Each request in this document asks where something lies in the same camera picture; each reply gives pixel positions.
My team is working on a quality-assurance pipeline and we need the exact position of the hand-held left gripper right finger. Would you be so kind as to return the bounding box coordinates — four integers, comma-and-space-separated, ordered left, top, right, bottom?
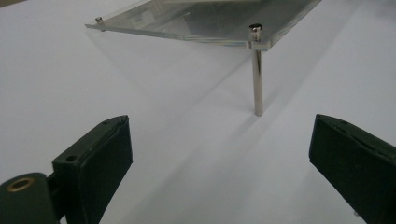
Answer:
308, 113, 396, 224

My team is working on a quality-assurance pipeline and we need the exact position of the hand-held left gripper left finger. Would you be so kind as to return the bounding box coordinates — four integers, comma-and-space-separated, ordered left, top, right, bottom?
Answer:
51, 115, 134, 224

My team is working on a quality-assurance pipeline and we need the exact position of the clear acrylic raised platform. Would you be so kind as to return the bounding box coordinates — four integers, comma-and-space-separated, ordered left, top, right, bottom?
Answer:
84, 0, 323, 118

